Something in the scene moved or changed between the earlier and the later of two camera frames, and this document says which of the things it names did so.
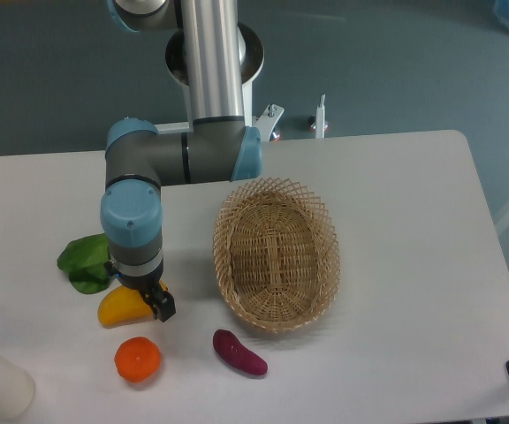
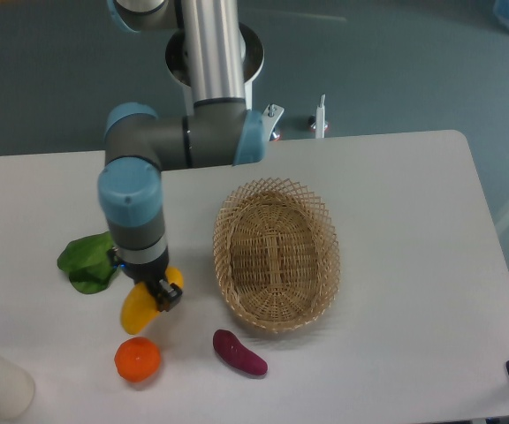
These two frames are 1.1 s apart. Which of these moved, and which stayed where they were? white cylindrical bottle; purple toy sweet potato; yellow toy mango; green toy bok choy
Moved: yellow toy mango
Stayed: white cylindrical bottle; purple toy sweet potato; green toy bok choy
